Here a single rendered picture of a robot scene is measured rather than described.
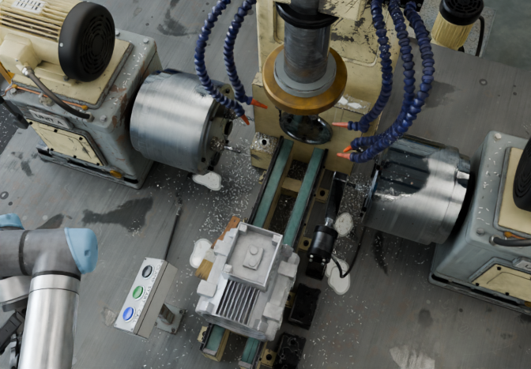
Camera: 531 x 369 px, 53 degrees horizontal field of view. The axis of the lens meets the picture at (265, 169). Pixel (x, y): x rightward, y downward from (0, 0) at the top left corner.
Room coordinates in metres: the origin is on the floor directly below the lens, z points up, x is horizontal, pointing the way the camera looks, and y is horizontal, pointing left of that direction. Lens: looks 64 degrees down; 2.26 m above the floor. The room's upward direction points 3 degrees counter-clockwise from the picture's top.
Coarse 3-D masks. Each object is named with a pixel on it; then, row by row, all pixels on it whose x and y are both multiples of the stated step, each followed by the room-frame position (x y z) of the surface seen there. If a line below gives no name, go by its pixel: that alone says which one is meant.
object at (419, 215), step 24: (408, 144) 0.59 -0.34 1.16; (432, 144) 0.60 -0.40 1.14; (384, 168) 0.53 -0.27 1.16; (408, 168) 0.52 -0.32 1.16; (432, 168) 0.52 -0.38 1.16; (456, 168) 0.52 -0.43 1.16; (360, 192) 0.51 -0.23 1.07; (384, 192) 0.48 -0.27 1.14; (408, 192) 0.47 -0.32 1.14; (432, 192) 0.47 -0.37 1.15; (456, 192) 0.47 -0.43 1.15; (360, 216) 0.49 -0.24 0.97; (384, 216) 0.44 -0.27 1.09; (408, 216) 0.43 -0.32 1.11; (432, 216) 0.42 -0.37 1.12; (456, 216) 0.42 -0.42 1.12; (432, 240) 0.40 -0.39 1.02
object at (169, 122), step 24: (168, 72) 0.83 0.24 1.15; (144, 96) 0.76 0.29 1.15; (168, 96) 0.75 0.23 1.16; (192, 96) 0.74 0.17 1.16; (144, 120) 0.70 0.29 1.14; (168, 120) 0.69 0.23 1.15; (192, 120) 0.68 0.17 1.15; (216, 120) 0.71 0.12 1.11; (144, 144) 0.66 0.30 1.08; (168, 144) 0.65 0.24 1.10; (192, 144) 0.64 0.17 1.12; (216, 144) 0.66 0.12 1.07; (192, 168) 0.61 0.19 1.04
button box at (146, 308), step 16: (160, 272) 0.33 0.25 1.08; (176, 272) 0.34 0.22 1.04; (144, 288) 0.30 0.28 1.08; (160, 288) 0.30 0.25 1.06; (128, 304) 0.27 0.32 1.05; (144, 304) 0.26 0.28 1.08; (160, 304) 0.27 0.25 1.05; (128, 320) 0.23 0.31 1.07; (144, 320) 0.23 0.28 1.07; (144, 336) 0.20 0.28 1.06
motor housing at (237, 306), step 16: (224, 240) 0.41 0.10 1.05; (224, 256) 0.37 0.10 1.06; (224, 288) 0.28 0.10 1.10; (240, 288) 0.28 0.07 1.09; (272, 288) 0.29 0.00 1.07; (288, 288) 0.29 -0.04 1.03; (224, 304) 0.25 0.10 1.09; (240, 304) 0.25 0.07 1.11; (256, 304) 0.25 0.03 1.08; (224, 320) 0.25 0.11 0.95; (240, 320) 0.22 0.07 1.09; (256, 336) 0.20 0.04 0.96; (272, 336) 0.19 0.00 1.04
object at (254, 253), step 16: (240, 224) 0.41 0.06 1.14; (240, 240) 0.39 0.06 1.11; (256, 240) 0.39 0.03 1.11; (272, 240) 0.37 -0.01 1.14; (240, 256) 0.35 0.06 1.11; (256, 256) 0.35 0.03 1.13; (272, 256) 0.35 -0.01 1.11; (224, 272) 0.31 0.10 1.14; (240, 272) 0.32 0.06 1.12; (256, 272) 0.31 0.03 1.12; (272, 272) 0.32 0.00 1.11; (256, 288) 0.28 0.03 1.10
